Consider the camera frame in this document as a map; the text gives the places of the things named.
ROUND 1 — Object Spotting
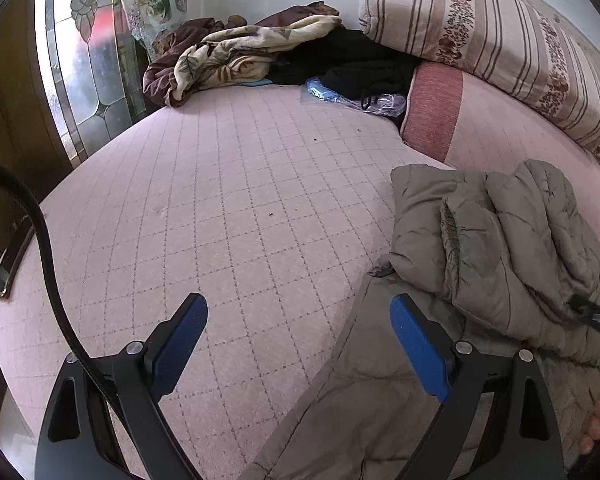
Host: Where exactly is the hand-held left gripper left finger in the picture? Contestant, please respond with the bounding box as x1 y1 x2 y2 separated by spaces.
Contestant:
34 292 209 480

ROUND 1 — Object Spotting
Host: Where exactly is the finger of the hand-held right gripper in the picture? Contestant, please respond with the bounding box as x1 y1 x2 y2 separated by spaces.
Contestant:
569 294 600 347

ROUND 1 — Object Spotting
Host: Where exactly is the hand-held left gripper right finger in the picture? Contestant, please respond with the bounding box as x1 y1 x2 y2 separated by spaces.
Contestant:
390 294 566 480

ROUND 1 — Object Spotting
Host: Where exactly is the olive hooded padded jacket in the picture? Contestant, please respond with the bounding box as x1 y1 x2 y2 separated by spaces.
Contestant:
240 159 600 480

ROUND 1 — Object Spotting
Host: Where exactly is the person's right hand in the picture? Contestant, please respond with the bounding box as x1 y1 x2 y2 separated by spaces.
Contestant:
565 372 600 457

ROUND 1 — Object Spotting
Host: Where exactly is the pink quilted bed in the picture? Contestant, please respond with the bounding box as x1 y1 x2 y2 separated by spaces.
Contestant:
0 85 600 480

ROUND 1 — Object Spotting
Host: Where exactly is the pink bolster cushion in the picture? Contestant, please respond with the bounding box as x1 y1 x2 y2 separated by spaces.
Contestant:
400 62 600 243

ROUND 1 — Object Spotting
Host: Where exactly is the clear blue plastic bag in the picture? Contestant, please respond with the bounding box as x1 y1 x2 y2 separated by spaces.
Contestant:
302 76 408 120

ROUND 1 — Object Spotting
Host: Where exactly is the stained glass window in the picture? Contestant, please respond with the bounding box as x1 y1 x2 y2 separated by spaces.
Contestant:
35 0 148 163

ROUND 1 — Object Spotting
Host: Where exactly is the black clothing pile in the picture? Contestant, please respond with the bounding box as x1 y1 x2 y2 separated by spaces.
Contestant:
267 27 423 111

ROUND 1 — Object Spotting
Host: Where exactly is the brown cream floral blanket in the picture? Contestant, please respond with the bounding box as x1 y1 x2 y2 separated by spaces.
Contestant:
143 2 343 108

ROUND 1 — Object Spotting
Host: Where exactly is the striped floral pillow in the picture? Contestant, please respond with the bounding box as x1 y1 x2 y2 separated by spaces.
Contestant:
358 0 600 155

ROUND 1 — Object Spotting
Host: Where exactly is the floral paper gift bag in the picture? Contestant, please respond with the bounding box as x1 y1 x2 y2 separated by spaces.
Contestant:
117 0 188 63

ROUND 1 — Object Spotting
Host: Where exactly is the thick black cable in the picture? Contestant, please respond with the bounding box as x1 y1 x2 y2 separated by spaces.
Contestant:
0 157 131 463

